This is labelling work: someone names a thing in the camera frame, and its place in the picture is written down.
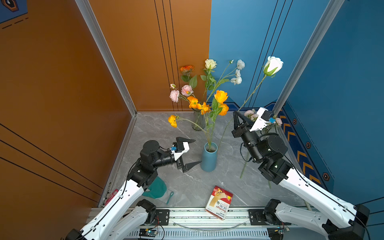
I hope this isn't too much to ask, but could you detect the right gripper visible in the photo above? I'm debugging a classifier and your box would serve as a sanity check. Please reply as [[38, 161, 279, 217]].
[[233, 111, 266, 164]]

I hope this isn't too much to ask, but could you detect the teal cylindrical vase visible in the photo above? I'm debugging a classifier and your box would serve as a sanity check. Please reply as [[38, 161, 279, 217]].
[[200, 143, 218, 172]]

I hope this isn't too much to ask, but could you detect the yellow orange ranunculus stem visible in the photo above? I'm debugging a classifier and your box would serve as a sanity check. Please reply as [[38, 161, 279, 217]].
[[207, 90, 229, 152]]

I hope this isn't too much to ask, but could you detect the clear glass vase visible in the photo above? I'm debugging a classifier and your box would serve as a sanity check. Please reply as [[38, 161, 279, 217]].
[[192, 109, 206, 131]]

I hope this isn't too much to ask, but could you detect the orange flower bunch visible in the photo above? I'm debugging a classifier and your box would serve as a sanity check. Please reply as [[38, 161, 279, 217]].
[[168, 102, 212, 145]]

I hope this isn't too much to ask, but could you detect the white ranunculus flower stem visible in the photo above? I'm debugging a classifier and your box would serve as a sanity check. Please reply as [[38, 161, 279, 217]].
[[214, 60, 246, 90]]

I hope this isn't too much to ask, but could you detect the orange poppy flower stem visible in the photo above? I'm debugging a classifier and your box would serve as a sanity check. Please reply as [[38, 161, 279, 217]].
[[187, 96, 202, 110]]

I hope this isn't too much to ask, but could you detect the white rose bud stem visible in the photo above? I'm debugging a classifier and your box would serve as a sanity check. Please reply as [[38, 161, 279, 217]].
[[217, 56, 284, 149]]

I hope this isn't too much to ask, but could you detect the pink peony flower stem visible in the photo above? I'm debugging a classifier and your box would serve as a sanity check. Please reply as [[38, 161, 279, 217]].
[[170, 84, 194, 103]]

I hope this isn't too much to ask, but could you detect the cream white rose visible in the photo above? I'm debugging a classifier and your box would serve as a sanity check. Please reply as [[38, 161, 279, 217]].
[[200, 59, 217, 94]]

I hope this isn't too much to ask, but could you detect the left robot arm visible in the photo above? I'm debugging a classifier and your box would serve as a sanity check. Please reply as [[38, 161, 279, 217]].
[[66, 137, 198, 240]]

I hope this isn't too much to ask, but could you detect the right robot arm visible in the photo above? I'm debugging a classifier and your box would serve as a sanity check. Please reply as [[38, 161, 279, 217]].
[[232, 109, 370, 240]]

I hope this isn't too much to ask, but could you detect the green rubber glove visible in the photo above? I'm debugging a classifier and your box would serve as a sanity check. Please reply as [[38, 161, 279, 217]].
[[143, 177, 174, 205]]

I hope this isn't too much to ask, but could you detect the red and white box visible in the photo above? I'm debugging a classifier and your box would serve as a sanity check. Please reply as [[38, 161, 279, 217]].
[[205, 186, 234, 221]]

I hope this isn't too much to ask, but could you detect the pink snack packet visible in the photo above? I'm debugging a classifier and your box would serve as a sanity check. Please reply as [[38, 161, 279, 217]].
[[104, 189, 119, 206]]

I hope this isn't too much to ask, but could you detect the green circuit board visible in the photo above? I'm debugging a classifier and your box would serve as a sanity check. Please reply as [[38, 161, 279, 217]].
[[138, 229, 159, 240]]

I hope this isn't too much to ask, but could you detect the right circuit board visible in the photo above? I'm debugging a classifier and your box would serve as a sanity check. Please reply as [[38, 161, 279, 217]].
[[267, 226, 290, 240]]

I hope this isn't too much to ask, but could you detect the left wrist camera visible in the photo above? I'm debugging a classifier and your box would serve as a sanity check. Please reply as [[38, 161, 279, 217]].
[[170, 142, 190, 161]]

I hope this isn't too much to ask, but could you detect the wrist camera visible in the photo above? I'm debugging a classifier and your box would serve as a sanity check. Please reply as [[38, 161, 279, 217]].
[[250, 108, 276, 132], [170, 142, 190, 161]]

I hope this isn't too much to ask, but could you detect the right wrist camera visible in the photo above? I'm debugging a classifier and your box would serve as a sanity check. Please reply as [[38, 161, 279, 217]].
[[250, 108, 276, 132]]

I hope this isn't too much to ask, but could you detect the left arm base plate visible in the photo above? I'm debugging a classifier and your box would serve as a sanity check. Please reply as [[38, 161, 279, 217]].
[[146, 209, 170, 226]]

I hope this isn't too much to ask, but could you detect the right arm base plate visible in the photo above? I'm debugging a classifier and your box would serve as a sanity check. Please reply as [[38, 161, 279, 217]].
[[248, 209, 269, 226]]

